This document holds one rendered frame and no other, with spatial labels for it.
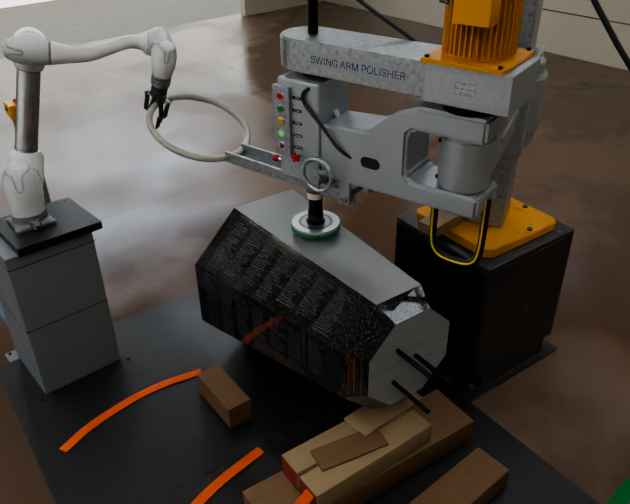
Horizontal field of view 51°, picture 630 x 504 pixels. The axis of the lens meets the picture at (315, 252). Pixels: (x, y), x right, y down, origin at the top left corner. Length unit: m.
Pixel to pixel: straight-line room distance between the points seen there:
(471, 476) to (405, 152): 1.34
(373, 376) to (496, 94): 1.13
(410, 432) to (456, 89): 1.40
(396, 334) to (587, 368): 1.42
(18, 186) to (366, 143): 1.56
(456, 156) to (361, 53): 0.48
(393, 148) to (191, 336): 1.76
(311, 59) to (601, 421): 2.12
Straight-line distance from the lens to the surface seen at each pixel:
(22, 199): 3.19
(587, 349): 3.82
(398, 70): 2.33
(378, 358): 2.54
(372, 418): 2.86
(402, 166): 2.45
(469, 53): 2.19
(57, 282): 3.26
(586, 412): 3.46
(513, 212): 3.32
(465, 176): 2.36
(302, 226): 2.89
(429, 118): 2.33
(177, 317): 3.85
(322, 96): 2.56
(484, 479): 2.89
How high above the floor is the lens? 2.32
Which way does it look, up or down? 32 degrees down
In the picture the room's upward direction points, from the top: 1 degrees counter-clockwise
